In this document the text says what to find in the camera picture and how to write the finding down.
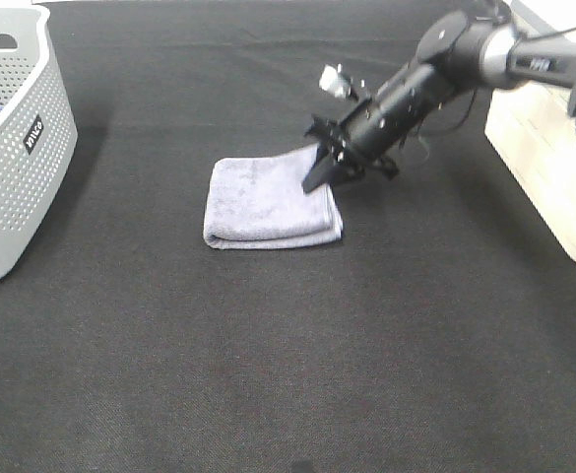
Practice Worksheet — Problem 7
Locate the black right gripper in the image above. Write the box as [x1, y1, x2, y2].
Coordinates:
[301, 100, 399, 194]

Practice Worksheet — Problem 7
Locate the lavender towel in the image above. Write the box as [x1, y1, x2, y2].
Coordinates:
[203, 145, 343, 249]

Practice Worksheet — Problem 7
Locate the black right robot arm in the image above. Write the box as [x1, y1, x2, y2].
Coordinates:
[301, 2, 576, 193]

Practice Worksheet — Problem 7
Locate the black table mat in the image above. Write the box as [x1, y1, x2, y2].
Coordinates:
[0, 1, 576, 472]

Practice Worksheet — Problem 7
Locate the white plastic bin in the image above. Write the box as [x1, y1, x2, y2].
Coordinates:
[483, 0, 576, 272]

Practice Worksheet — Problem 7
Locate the grey perforated plastic basket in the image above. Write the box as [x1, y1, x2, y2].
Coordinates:
[0, 2, 78, 279]

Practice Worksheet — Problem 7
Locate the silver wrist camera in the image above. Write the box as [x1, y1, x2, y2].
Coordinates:
[318, 64, 354, 101]

